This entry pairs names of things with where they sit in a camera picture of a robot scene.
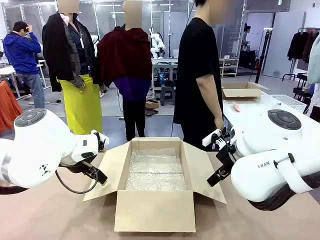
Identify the background metal workbench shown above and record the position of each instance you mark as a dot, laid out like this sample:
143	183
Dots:
165	65

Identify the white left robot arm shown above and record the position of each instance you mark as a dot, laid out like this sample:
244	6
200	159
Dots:
37	147

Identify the shallow brown cardboard box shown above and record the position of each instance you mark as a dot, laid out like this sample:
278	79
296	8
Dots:
242	92

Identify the black clothes rack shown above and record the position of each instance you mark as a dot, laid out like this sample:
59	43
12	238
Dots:
291	75

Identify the orange cloth on stand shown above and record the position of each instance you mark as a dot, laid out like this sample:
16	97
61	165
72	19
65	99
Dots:
8	105

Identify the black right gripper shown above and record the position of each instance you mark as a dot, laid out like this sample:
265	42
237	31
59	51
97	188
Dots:
226	157

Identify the white plastic basket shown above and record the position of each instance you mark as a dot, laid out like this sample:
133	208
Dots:
287	102

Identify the person's right hand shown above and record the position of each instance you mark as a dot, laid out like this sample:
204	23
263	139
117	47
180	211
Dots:
220	124

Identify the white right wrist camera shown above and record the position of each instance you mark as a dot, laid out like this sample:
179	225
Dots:
210	138

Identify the mannequin with maroon cape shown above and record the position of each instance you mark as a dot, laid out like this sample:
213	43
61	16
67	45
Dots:
125	55

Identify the open brown cardboard box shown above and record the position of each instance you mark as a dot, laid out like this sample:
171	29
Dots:
155	212

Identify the person's right forearm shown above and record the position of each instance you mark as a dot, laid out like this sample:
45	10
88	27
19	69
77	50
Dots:
208	95

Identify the white side table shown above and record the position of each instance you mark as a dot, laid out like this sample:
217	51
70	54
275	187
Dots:
250	110

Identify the black tripod stand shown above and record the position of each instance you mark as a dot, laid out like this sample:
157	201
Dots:
262	57

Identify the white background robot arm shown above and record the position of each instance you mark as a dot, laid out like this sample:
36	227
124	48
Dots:
157	42

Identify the grey plastic stool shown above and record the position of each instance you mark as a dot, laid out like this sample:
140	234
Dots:
167	95

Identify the wooden shoe shelf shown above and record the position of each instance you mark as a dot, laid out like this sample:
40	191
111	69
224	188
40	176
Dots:
228	67

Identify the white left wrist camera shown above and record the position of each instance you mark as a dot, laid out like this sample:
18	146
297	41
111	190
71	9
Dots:
101	140

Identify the white office desk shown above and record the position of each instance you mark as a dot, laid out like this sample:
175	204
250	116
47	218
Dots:
7	71

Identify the small cardboard box on floor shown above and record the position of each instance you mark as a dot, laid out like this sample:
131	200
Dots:
152	104

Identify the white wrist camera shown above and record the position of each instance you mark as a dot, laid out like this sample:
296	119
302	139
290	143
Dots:
101	140
210	138

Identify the clear bubble wrap sheet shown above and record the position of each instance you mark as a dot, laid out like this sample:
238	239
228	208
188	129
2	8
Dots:
155	170

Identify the mannequin with yellow skirt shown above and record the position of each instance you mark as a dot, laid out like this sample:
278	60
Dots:
75	62

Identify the person in blue hoodie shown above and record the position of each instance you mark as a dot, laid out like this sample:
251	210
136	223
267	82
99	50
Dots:
21	52

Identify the hanging black jacket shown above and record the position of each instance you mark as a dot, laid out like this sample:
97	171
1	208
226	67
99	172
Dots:
297	46

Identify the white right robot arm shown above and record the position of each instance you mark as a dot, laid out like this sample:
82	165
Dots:
265	150

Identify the pink brush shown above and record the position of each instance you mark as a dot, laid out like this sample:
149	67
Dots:
236	106

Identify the person in black t-shirt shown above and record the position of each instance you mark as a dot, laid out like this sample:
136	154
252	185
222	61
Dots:
197	62

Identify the hanging light blue garment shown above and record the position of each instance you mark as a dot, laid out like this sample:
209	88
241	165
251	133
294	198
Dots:
314	62

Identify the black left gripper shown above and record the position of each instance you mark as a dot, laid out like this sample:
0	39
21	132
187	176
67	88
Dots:
81	167

